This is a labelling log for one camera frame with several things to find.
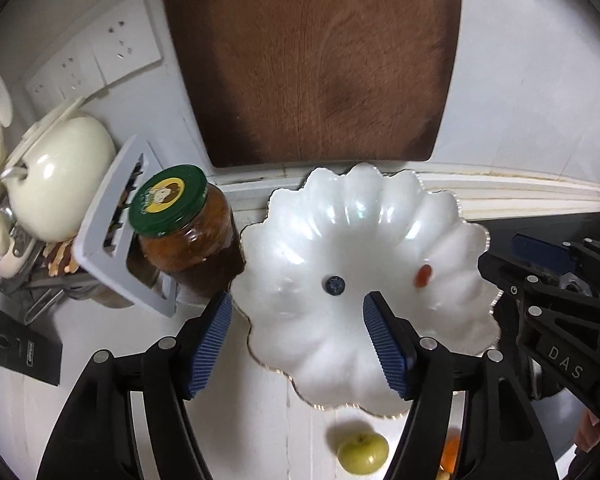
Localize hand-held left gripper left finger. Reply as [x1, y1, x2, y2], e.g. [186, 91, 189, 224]
[35, 290, 233, 480]

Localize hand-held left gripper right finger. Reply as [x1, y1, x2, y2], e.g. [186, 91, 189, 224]
[362, 290, 561, 480]

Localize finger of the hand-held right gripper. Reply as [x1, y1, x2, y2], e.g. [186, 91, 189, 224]
[511, 232, 600, 291]
[477, 251, 600, 348]

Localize small green fruit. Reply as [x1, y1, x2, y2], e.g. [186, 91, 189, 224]
[336, 432, 390, 475]

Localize small orange fruit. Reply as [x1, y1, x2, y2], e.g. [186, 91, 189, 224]
[439, 436, 462, 472]

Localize white scalloped plate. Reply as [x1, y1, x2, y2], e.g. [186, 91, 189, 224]
[230, 161, 502, 418]

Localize person's right hand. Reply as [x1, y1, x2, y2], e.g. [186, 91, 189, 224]
[576, 406, 600, 454]

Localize glass jar with green lid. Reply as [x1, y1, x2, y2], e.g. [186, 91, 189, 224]
[128, 164, 246, 302]

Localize steel dish rack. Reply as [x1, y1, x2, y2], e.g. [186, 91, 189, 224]
[0, 240, 131, 325]

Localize black knife block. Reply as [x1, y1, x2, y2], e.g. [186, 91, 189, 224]
[0, 294, 64, 387]

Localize cream ceramic kettle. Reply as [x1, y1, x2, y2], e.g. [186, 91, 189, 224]
[1, 96, 117, 242]

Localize small cream pot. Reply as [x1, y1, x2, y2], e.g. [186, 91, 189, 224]
[0, 206, 39, 279]

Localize brown wooden cutting board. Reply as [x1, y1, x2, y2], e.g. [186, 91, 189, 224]
[155, 0, 465, 170]

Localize white rectangular frame stand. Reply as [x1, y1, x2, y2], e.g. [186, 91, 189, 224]
[75, 135, 179, 317]

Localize white wall socket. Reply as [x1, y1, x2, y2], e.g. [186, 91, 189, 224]
[47, 42, 104, 101]
[25, 72, 64, 109]
[82, 0, 164, 85]

